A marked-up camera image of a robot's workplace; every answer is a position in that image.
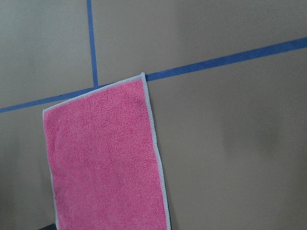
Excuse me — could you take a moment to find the pink towel with grey back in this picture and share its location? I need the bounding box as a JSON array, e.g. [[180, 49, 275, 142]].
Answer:
[[42, 73, 171, 230]]

